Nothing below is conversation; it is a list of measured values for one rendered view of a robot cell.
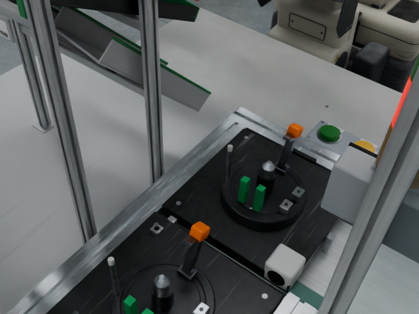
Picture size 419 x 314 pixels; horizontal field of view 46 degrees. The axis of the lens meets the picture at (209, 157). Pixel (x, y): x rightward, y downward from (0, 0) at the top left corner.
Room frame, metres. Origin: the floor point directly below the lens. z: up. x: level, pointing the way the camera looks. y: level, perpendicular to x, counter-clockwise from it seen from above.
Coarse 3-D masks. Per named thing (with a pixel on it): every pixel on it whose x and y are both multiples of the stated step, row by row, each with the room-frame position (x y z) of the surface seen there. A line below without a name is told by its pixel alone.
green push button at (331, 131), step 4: (320, 128) 0.71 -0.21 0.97; (324, 128) 0.71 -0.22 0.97; (328, 128) 0.71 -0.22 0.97; (332, 128) 0.71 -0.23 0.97; (336, 128) 0.71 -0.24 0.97; (320, 132) 0.70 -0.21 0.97; (324, 132) 0.70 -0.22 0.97; (328, 132) 0.70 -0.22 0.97; (332, 132) 0.70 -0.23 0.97; (336, 132) 0.70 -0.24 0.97; (320, 136) 0.69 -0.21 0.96; (324, 136) 0.69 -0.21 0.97; (328, 136) 0.69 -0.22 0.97; (332, 136) 0.69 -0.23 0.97; (336, 136) 0.69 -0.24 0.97; (324, 140) 0.69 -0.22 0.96; (328, 140) 0.68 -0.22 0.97; (332, 140) 0.68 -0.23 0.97; (336, 140) 0.69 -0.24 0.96
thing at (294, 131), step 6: (294, 126) 0.59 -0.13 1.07; (300, 126) 0.60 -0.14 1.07; (288, 132) 0.59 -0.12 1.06; (294, 132) 0.59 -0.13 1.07; (300, 132) 0.59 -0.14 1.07; (288, 138) 0.57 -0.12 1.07; (294, 138) 0.58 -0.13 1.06; (288, 144) 0.58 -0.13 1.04; (294, 144) 0.59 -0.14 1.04; (282, 150) 0.58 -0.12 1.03; (288, 150) 0.58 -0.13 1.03; (282, 156) 0.58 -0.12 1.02; (288, 156) 0.58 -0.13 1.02; (282, 162) 0.57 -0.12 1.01
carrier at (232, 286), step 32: (160, 224) 0.46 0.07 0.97; (128, 256) 0.40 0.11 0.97; (160, 256) 0.40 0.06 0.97; (224, 256) 0.41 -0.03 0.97; (96, 288) 0.35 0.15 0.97; (128, 288) 0.34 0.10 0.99; (160, 288) 0.31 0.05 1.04; (192, 288) 0.34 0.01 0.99; (224, 288) 0.36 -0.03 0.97; (256, 288) 0.36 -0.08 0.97
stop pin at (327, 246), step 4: (328, 236) 0.46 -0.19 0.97; (332, 236) 0.46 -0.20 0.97; (324, 240) 0.46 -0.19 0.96; (328, 240) 0.46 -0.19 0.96; (332, 240) 0.46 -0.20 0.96; (324, 244) 0.46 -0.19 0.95; (328, 244) 0.46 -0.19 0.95; (324, 248) 0.46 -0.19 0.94; (328, 248) 0.45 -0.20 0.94; (324, 252) 0.46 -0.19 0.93; (328, 252) 0.46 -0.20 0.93
